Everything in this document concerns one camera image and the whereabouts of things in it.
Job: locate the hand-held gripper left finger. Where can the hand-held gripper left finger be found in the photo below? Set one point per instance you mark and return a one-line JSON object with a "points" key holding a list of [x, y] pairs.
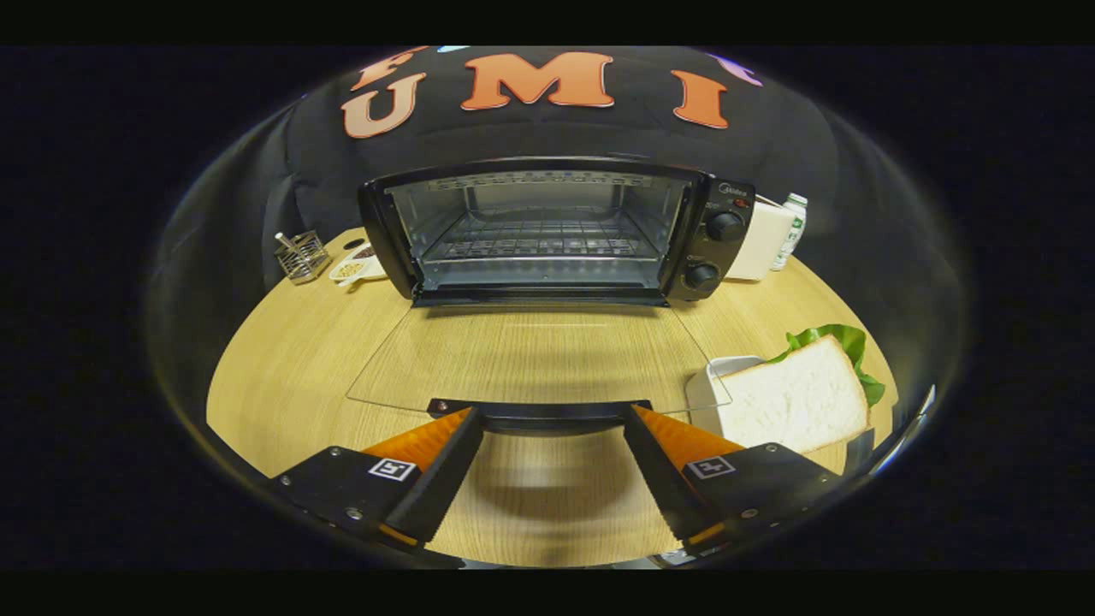
{"points": [[445, 483]]}

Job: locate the white plastic tray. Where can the white plastic tray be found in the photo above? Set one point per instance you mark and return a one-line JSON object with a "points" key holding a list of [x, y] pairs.
{"points": [[706, 393]]}

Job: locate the white green-label bottle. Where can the white green-label bottle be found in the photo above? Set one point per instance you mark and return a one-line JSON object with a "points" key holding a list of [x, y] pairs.
{"points": [[794, 224]]}

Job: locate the white bread toaster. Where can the white bread toaster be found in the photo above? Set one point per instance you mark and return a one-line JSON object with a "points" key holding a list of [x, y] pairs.
{"points": [[757, 244]]}

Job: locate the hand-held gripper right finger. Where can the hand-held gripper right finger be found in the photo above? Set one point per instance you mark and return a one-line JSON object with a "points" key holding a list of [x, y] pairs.
{"points": [[659, 479]]}

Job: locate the black toaster oven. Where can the black toaster oven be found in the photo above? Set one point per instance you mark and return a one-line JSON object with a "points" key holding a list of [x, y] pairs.
{"points": [[719, 257]]}

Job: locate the white snack dish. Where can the white snack dish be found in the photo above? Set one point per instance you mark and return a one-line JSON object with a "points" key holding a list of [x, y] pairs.
{"points": [[349, 270]]}

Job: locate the lettuce sandwich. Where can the lettuce sandwich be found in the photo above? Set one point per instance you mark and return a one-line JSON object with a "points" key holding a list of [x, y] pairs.
{"points": [[796, 402]]}

